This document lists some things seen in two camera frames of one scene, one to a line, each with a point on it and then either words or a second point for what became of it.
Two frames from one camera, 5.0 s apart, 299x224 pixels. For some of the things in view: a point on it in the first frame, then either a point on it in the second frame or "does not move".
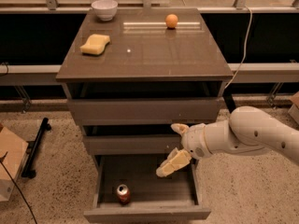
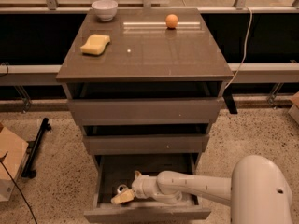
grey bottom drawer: [153, 198] does not move
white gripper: [193, 141] -> [140, 184]
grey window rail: [267, 73] does not move
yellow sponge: [95, 44] does not move
